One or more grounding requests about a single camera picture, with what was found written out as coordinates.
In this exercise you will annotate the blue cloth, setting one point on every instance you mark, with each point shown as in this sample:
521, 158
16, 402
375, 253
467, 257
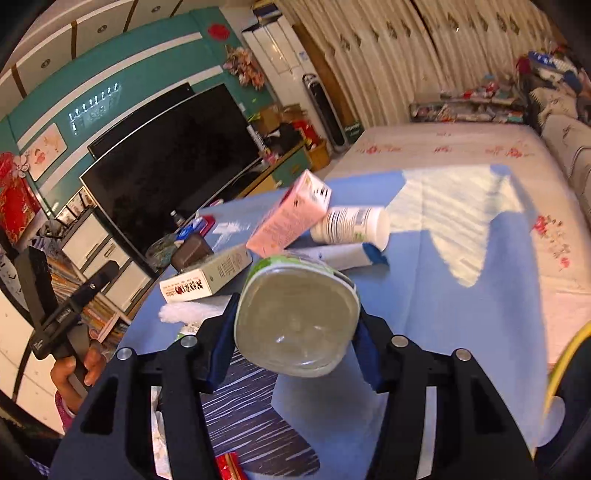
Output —
438, 300

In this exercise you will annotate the pink framed wall picture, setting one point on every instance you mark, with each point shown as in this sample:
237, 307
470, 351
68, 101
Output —
45, 150

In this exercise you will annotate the red round wall ornament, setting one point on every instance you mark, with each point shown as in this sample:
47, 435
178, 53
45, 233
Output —
219, 31

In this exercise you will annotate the artificial flower bunch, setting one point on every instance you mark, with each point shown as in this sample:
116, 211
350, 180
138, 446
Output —
244, 67

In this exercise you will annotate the patterned bowl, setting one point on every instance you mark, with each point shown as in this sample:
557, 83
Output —
161, 253

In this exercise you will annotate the brown cardboard boxes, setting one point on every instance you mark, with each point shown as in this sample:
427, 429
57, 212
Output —
277, 117

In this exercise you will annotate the beige patterned curtains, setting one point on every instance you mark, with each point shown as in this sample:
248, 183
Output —
415, 50

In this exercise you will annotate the dark ribbed box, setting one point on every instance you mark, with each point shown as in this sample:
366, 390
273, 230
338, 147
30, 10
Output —
191, 253

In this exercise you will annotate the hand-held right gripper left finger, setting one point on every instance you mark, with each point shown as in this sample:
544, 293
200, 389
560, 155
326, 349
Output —
222, 344

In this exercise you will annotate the rolled brown mat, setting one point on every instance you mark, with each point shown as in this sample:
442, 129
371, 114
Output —
332, 78

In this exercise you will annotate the white tube blue cap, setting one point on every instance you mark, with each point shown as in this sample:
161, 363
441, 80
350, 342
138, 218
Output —
341, 256

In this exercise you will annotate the wooden side cabinet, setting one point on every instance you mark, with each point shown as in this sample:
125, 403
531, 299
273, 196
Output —
286, 170

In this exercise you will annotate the white plastic bottle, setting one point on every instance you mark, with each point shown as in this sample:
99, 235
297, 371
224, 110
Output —
355, 224

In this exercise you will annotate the black tower fan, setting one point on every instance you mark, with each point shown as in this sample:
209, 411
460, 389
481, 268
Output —
325, 113

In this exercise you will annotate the white drawer television cabinet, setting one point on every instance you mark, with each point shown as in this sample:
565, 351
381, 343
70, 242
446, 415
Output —
101, 254

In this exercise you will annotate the blue star-print bag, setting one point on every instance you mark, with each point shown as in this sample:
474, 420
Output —
554, 62

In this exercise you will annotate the red box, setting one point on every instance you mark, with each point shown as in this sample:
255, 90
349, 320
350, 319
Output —
307, 131

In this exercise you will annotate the pink drink carton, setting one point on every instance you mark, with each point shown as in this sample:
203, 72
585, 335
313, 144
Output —
288, 217

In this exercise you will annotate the red hanging decoration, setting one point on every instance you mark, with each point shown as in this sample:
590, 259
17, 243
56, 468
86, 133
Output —
16, 203

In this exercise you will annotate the person's left hand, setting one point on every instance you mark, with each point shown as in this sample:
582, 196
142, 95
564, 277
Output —
62, 376

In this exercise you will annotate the clear plastic bottle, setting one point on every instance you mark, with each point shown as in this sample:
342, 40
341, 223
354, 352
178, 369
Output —
295, 314

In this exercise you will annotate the low cluttered shelf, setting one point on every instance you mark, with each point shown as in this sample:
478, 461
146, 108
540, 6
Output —
466, 110

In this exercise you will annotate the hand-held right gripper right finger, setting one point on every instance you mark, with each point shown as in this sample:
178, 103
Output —
365, 353

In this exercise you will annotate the beige sofa with deer covers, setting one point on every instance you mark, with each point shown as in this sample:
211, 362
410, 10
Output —
565, 138

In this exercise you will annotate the red and blue packets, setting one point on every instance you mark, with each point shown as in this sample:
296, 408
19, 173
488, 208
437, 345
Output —
196, 227

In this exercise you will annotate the dark bin yellow rim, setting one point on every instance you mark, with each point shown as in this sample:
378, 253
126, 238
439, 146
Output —
570, 369

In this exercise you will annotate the black wall panel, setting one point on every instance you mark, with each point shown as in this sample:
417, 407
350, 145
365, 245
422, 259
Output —
134, 120

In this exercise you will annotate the red snack packet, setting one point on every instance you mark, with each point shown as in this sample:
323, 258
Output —
231, 467

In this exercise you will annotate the floral bed sheet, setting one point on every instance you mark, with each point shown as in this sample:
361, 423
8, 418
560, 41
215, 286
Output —
461, 143

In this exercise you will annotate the stack of colourful books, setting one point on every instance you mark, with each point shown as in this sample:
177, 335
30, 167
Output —
99, 309

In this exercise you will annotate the person's left forearm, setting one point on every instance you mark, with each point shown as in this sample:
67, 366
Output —
55, 429

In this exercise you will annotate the black flat television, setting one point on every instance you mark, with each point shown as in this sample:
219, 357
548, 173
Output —
171, 175

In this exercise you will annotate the pale green cardboard box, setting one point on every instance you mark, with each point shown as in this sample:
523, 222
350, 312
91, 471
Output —
207, 274

